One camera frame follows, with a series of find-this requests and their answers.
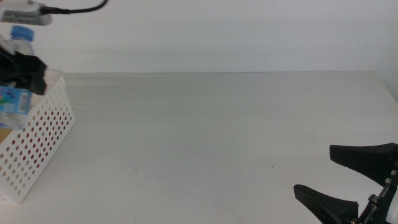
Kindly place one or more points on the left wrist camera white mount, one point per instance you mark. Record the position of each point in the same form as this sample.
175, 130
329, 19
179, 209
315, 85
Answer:
21, 15

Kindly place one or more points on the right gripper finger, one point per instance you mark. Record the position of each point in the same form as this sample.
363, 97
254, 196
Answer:
370, 160
329, 208

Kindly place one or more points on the white perforated plastic basket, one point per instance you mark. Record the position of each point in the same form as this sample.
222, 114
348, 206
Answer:
15, 197

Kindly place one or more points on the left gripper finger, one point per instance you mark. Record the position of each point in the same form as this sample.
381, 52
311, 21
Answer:
31, 73

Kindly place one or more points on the clear water bottle blue cap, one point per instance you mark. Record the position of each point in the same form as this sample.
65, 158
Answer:
15, 102

